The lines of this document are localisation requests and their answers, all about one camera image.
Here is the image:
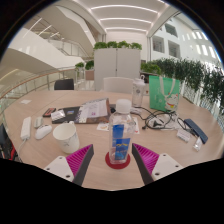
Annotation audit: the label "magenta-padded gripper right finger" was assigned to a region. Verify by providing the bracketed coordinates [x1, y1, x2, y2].
[131, 143, 184, 185]

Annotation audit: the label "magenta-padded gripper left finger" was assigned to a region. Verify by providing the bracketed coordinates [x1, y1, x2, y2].
[43, 143, 95, 187]

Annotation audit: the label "clear blue-labelled water bottle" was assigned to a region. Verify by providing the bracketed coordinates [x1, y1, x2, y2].
[108, 98, 137, 165]

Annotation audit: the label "white paper cup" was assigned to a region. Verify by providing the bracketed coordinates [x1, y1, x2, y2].
[52, 122, 81, 155]

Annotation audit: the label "white card packet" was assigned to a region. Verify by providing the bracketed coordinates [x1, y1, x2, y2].
[175, 128, 192, 143]

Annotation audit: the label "white computer mouse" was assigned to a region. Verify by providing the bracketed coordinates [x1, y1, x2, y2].
[34, 124, 53, 141]

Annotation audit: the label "dark blue phone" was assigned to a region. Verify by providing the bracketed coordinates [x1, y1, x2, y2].
[183, 118, 209, 145]

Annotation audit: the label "small white device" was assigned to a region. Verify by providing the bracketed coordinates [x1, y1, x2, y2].
[33, 116, 44, 129]

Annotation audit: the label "flat round red coaster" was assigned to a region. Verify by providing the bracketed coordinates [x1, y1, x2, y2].
[104, 151, 132, 170]

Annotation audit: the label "black and red chair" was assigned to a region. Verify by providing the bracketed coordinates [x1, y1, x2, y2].
[0, 123, 18, 161]

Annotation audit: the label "small red and black device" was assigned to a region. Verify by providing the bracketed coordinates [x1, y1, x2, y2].
[42, 107, 57, 118]

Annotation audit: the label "black notebook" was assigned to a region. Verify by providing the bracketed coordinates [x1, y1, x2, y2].
[51, 105, 83, 125]

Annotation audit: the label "colourful sticker sheet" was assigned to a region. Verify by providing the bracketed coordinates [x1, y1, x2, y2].
[96, 116, 141, 135]

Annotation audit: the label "green tote bag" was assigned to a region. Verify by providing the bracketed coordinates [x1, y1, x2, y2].
[148, 75, 181, 113]

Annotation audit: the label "clear tumbler with white lid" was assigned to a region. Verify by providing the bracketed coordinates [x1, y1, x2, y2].
[131, 74, 147, 108]

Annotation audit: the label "white chair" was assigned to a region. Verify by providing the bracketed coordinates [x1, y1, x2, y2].
[102, 76, 135, 94]

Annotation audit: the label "row of green hedge plants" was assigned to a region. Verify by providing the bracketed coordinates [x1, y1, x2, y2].
[149, 57, 224, 114]

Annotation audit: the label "low planter with green plants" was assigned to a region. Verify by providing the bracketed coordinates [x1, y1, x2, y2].
[140, 61, 163, 76]

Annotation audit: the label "brown planter with green plants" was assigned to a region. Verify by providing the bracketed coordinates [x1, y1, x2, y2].
[74, 59, 95, 82]

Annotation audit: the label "white cabinet topped with plants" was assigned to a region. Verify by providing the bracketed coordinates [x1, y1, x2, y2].
[92, 40, 143, 93]

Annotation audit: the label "ceiling light strips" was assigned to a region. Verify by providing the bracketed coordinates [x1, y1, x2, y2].
[89, 0, 159, 34]

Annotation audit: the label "black cables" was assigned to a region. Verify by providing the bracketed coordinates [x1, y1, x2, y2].
[134, 105, 188, 132]

